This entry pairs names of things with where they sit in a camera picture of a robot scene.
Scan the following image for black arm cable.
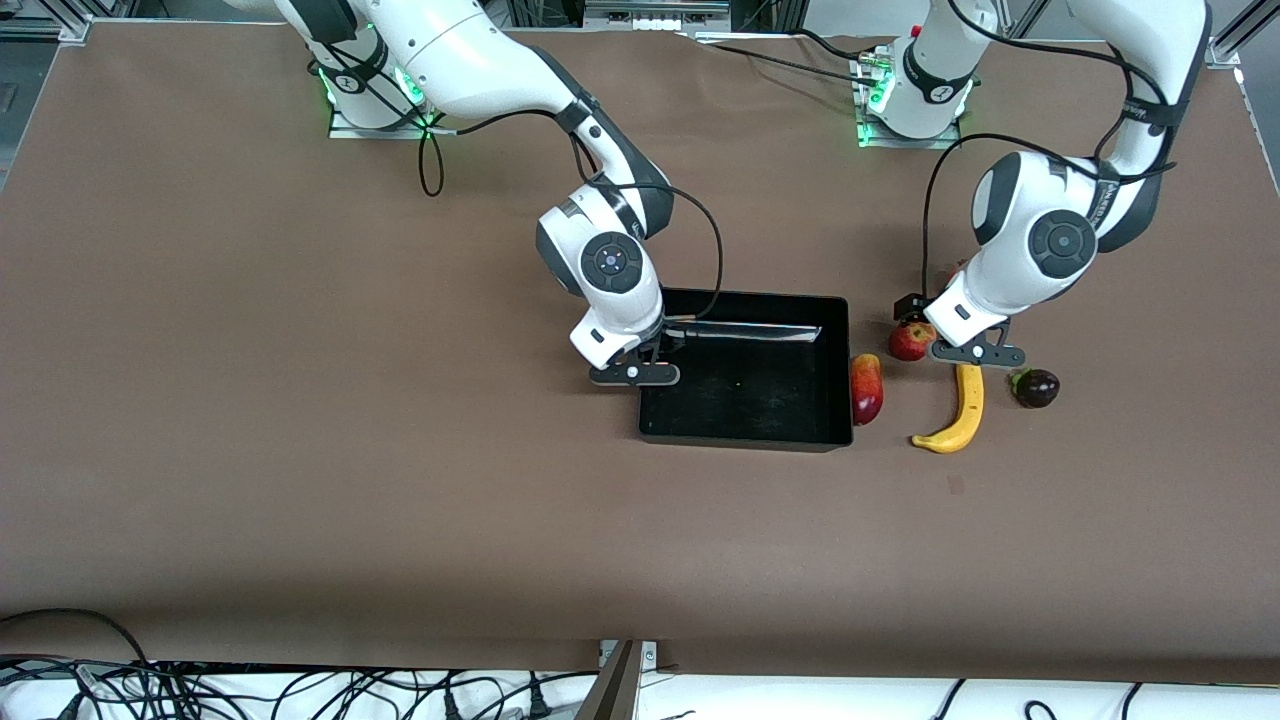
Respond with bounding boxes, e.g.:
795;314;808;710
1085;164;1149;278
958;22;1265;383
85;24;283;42
418;98;725;321
920;0;1201;297

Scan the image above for aluminium frame profile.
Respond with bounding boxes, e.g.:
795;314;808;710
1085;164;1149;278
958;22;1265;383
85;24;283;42
0;12;97;44
1205;0;1280;71

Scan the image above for black rectangular box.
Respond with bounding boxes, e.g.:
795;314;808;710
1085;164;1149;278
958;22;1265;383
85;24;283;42
638;288;856;453

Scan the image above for red yellow mango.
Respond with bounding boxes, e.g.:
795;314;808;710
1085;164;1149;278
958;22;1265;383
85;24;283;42
850;353;885;427

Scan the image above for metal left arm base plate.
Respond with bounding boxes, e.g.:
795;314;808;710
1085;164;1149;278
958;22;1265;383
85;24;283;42
852;45;969;150

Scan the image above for dark purple eggplant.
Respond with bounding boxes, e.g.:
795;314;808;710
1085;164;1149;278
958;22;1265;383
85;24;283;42
1010;368;1061;409

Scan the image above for yellow banana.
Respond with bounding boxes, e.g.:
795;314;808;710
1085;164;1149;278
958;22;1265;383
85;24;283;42
910;362;986;455

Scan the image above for grey equipment rack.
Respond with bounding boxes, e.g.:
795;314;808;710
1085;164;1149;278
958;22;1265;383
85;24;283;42
583;0;733;33

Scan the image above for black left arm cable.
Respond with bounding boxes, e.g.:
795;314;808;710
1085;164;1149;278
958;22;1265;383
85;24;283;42
920;0;1201;297

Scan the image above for small metal edge bracket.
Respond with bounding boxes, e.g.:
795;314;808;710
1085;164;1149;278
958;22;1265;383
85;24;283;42
598;640;660;671

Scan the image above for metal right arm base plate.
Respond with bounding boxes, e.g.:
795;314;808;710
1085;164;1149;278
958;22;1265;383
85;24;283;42
327;98;463;140

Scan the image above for red yellow apple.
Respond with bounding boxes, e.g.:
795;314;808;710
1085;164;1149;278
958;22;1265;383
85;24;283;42
888;320;939;363

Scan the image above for brown table cover sheet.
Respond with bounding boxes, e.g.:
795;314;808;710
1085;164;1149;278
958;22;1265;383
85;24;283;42
0;20;1280;687

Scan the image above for black cable on table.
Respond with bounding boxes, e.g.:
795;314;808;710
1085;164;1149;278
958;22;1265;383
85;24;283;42
690;36;883;87

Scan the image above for dark metal bar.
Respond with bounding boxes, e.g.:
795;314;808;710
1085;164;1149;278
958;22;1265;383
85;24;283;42
574;640;642;720

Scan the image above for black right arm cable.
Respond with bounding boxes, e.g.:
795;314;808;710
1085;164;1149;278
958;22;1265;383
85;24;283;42
418;98;725;321

